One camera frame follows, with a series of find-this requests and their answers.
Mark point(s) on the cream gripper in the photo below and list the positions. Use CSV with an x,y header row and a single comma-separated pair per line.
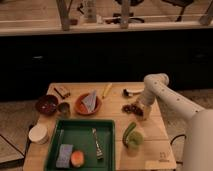
x,y
146,111

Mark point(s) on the dark purple grape bunch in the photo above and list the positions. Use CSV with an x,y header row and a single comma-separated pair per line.
x,y
132,108

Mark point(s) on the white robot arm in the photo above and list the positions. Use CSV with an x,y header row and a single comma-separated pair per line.
x,y
198,146

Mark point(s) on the green plastic cup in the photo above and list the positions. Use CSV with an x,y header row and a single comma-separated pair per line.
x,y
135,139

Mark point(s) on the small metal cup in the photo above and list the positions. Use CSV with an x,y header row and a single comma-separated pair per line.
x,y
64,108

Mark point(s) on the green cucumber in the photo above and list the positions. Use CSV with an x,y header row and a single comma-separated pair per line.
x,y
127,131

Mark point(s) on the wooden table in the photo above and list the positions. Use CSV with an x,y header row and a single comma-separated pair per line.
x,y
155,153

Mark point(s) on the yellow banana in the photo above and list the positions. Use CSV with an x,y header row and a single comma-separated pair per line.
x,y
106,90

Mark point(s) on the grey folded cloth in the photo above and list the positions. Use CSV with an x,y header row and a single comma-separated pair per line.
x,y
90,101

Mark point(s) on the metal fork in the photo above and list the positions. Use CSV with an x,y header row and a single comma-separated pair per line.
x,y
99,153

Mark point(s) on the orange bowl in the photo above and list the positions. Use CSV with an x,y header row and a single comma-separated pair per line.
x,y
80,108

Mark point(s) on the green plastic tray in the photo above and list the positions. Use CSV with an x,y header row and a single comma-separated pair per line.
x,y
78,133

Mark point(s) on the orange peach fruit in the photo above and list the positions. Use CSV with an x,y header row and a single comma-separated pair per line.
x,y
77,158

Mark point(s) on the brown wooden block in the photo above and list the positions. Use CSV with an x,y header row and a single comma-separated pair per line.
x,y
62,91

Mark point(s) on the blue sponge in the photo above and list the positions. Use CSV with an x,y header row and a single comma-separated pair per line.
x,y
63,159

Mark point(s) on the dark red bowl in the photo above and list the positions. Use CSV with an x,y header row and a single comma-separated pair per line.
x,y
47,105

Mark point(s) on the white handled brush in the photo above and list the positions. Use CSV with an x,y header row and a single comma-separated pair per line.
x,y
131,93

